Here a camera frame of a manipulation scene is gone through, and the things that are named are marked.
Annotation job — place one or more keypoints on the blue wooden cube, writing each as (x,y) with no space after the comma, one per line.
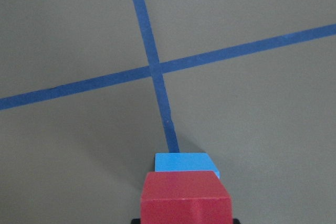
(184,162)

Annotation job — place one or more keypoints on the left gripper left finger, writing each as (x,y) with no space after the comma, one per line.
(136,221)

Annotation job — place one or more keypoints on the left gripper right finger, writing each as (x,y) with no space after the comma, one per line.
(236,221)

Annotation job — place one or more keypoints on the red wooden cube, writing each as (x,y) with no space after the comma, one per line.
(185,197)

